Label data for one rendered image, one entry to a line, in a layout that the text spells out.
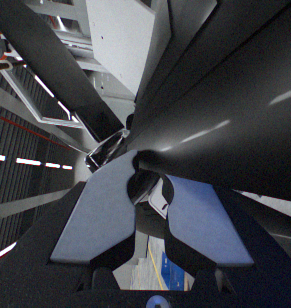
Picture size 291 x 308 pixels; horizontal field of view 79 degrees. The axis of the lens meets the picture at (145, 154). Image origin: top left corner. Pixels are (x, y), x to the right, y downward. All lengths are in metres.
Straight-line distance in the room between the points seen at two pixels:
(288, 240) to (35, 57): 0.40
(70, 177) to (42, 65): 12.56
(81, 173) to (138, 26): 12.31
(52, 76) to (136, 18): 0.25
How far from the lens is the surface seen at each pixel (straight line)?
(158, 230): 0.55
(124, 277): 13.88
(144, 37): 0.49
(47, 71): 0.33
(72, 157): 12.88
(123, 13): 0.53
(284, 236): 0.27
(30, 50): 0.33
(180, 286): 3.27
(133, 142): 0.16
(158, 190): 0.31
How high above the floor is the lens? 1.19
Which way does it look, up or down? 5 degrees down
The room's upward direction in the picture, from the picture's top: 82 degrees counter-clockwise
